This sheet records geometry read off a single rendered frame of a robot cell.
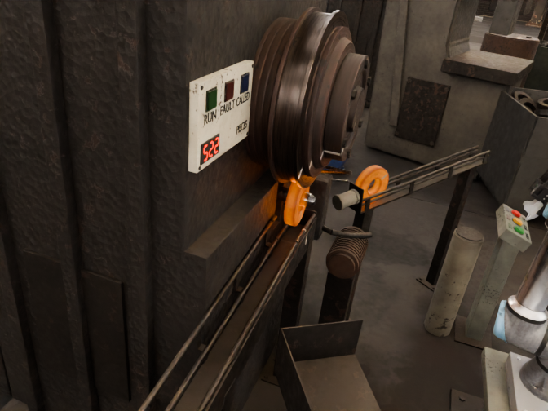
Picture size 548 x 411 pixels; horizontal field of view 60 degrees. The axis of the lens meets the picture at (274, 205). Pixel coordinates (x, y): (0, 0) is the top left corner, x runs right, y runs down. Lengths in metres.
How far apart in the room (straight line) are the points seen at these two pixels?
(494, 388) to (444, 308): 0.57
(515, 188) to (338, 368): 2.45
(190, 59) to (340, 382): 0.78
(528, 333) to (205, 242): 1.02
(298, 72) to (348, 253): 0.83
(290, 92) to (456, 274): 1.29
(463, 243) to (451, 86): 2.06
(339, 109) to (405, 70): 2.89
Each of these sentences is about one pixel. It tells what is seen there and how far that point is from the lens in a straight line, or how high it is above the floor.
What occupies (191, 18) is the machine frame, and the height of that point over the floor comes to 1.35.
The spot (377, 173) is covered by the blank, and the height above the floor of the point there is 0.76.
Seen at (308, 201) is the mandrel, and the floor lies 0.82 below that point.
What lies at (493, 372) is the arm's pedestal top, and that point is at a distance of 1.83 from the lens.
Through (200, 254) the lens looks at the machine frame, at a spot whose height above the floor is 0.87.
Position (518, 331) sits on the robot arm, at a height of 0.54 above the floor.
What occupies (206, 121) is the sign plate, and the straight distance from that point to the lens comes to 0.95.
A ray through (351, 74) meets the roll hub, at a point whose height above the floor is 1.22.
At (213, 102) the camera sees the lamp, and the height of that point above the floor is 1.19.
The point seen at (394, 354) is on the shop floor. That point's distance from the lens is 2.18.
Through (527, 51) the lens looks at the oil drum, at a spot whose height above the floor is 0.76.
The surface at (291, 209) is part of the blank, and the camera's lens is 1.36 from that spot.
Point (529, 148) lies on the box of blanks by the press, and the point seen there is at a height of 0.55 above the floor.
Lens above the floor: 1.47
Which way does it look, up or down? 28 degrees down
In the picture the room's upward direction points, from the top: 6 degrees clockwise
